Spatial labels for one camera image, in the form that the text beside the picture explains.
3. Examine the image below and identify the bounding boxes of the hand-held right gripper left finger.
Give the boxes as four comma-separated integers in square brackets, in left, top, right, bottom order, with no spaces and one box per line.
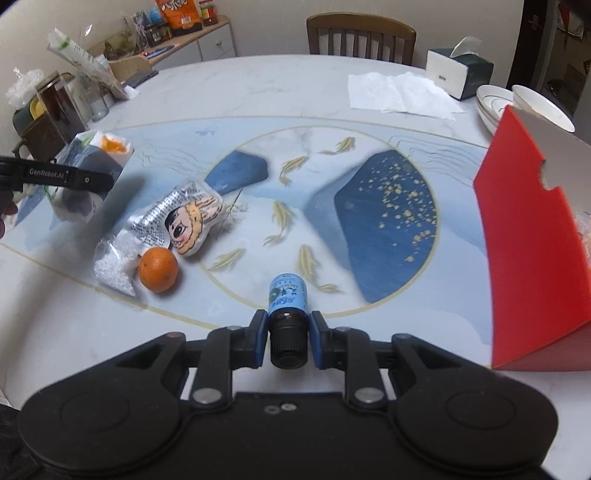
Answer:
[115,310,269,409]

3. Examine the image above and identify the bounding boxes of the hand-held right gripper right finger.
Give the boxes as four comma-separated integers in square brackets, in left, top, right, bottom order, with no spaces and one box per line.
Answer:
[308,310,465,409]

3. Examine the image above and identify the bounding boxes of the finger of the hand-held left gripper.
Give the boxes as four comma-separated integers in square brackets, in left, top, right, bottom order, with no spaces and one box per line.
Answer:
[0,155,115,195]

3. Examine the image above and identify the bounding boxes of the grey white snack bag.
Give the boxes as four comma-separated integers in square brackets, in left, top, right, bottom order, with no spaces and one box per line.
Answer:
[46,130,134,222]

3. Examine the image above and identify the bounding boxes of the dark bottle with blue label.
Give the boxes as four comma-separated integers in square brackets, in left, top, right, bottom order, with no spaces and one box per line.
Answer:
[268,273,309,370]

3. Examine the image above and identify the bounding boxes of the red cardboard box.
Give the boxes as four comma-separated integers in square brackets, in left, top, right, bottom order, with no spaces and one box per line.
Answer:
[473,105,591,372]

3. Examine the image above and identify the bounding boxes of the white and blue patterned desktop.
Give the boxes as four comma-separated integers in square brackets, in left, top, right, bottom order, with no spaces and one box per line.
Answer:
[0,54,591,416]

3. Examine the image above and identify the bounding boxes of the person's left hand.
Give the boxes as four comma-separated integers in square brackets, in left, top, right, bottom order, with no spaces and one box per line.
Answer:
[0,191,20,238]

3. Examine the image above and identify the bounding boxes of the brown mug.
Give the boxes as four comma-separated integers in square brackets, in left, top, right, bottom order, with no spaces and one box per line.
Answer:
[11,115,65,160]

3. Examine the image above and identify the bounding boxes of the tall glass jar dark contents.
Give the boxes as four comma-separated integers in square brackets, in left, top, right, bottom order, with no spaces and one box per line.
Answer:
[36,76,88,134]

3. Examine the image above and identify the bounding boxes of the clear glass cup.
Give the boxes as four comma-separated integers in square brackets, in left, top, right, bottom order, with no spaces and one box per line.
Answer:
[85,83,112,121]

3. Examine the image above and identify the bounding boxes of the crumpled clear plastic bag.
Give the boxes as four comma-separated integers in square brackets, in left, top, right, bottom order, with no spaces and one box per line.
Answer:
[6,68,44,109]

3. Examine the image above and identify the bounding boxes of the silver printed foil packet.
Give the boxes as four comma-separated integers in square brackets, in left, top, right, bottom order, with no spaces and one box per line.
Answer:
[127,179,218,250]

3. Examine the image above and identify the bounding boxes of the clear bag of white beads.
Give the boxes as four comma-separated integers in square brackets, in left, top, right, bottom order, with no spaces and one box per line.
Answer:
[93,231,139,296]

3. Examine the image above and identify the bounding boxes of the long plastic bag green label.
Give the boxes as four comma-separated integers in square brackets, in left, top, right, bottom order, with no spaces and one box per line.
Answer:
[46,28,139,100]

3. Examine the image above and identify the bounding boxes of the orange tangerine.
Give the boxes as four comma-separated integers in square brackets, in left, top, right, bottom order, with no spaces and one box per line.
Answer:
[139,247,179,293]

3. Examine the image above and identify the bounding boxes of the dark grey cloth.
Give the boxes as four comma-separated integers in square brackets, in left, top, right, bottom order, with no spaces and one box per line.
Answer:
[124,69,160,88]

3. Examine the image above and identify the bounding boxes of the beige plastic seat back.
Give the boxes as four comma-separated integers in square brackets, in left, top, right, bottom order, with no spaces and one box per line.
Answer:
[108,54,153,83]

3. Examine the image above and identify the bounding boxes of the dark glass jars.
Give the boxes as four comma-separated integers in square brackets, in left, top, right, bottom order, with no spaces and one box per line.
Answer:
[143,23,174,44]

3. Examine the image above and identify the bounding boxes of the orange snack bag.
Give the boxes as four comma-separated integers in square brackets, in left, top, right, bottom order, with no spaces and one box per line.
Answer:
[154,0,204,33]

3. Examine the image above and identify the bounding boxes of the white sideboard wooden top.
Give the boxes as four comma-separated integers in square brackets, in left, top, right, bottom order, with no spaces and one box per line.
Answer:
[88,15,238,70]

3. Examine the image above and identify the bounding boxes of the white paper napkins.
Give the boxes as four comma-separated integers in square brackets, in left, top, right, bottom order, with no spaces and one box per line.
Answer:
[347,71,467,121]

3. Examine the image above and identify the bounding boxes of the dark clothing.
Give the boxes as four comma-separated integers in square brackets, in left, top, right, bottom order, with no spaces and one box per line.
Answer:
[0,404,33,480]

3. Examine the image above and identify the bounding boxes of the white gold-rimmed plate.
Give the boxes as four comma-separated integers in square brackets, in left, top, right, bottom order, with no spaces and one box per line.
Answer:
[478,104,509,136]
[475,84,515,116]

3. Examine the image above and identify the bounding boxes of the white and green tissue box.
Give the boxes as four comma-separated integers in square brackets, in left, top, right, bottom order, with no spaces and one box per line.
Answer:
[425,36,494,101]

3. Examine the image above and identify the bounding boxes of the wooden chair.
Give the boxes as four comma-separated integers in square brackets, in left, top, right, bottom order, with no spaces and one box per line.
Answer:
[306,13,417,66]

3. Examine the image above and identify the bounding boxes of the white bowl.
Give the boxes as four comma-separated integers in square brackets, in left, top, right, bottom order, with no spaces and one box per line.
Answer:
[512,85,575,133]

